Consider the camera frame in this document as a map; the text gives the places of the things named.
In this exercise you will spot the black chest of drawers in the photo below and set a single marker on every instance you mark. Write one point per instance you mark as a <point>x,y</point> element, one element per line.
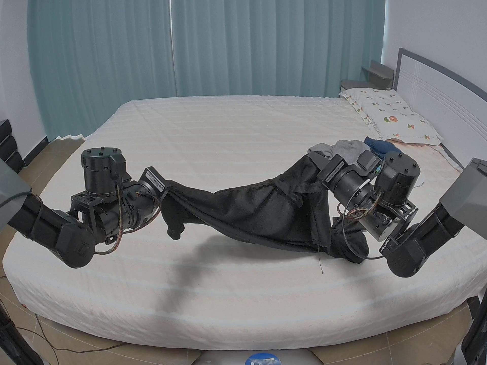
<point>9,146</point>

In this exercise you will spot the blue-green curtain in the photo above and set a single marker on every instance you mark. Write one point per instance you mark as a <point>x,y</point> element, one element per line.
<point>102,51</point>
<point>274,32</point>

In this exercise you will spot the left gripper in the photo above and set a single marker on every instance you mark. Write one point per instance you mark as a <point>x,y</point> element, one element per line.
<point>146,203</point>

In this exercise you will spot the black T-shirt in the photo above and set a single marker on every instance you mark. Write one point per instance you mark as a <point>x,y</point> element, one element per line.
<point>258,211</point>

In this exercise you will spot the white printed pillow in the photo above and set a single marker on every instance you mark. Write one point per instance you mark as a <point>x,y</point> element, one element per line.
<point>392,112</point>

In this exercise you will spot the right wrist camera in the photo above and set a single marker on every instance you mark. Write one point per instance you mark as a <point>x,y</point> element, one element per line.
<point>367,162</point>

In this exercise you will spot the pile of clothes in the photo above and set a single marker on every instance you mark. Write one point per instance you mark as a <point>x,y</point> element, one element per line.
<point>344,147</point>

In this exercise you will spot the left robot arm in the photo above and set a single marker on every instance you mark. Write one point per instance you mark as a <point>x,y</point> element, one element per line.
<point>57,230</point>

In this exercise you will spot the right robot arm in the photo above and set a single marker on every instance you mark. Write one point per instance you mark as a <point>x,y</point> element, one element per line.
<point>403,257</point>

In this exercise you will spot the bed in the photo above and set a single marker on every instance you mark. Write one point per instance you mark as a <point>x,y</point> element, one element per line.
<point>228,135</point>

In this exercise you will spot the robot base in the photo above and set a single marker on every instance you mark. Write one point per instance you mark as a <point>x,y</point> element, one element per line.
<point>258,357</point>

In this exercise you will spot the grey bedside table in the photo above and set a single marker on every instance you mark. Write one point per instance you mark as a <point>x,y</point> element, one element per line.
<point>374,72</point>

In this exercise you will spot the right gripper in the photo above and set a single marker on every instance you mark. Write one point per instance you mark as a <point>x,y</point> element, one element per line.
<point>348,184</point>

